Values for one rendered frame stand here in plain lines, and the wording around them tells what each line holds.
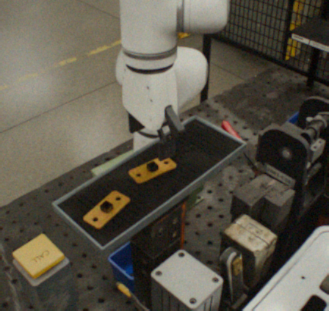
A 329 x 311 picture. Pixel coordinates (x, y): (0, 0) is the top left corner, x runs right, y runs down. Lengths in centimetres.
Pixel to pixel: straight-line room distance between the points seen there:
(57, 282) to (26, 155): 209
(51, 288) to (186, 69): 61
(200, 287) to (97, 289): 54
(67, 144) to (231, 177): 151
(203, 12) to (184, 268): 40
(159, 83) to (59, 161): 206
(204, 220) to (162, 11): 86
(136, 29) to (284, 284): 54
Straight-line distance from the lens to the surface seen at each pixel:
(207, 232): 131
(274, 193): 91
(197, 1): 60
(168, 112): 68
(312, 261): 92
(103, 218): 73
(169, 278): 72
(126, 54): 65
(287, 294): 86
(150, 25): 61
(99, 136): 282
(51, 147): 280
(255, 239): 82
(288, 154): 91
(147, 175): 80
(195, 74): 107
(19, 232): 138
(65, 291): 76
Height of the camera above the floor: 170
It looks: 38 degrees down
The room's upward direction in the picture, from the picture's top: straight up
